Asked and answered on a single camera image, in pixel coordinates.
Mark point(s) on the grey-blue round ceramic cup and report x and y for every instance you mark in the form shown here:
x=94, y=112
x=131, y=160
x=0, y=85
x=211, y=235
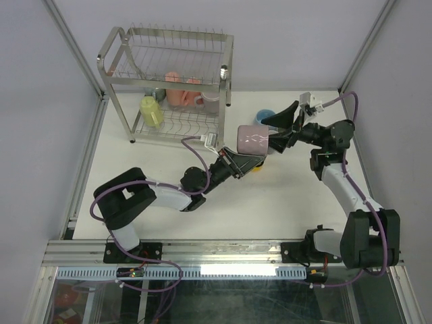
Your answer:
x=159, y=94

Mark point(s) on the stainless steel dish rack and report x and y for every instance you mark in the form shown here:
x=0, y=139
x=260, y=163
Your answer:
x=133, y=59

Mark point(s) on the light blue mug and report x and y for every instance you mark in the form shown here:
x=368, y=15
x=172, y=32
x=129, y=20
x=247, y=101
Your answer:
x=263, y=114

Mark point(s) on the tall pink cup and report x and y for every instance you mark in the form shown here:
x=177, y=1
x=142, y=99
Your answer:
x=174, y=96

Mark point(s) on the lilac mug black handle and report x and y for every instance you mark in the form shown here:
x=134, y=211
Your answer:
x=253, y=140

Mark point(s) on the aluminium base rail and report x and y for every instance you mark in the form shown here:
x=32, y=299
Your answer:
x=75, y=253

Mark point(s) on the white slotted cable duct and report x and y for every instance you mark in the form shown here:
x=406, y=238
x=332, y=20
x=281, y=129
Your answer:
x=217, y=272

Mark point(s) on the pale green mug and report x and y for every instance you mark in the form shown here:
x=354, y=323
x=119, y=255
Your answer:
x=151, y=112

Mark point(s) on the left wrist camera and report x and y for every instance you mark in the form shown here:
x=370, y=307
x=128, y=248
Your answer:
x=210, y=141

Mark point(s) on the lilac mug with handle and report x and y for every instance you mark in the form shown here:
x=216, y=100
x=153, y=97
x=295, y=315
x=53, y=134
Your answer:
x=208, y=102

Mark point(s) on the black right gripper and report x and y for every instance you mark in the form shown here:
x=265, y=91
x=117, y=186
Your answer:
x=284, y=119

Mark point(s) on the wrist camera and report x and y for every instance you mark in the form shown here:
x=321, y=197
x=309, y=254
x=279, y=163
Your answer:
x=210, y=141
x=310, y=105

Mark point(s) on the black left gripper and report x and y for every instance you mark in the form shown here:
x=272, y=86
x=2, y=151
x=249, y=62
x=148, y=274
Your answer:
x=239, y=165

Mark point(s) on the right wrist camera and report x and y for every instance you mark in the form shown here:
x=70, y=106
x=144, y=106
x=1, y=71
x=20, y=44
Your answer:
x=310, y=105

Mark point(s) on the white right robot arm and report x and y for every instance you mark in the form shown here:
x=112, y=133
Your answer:
x=371, y=237

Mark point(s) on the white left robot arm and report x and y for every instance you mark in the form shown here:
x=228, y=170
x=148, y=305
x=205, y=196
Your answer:
x=118, y=202

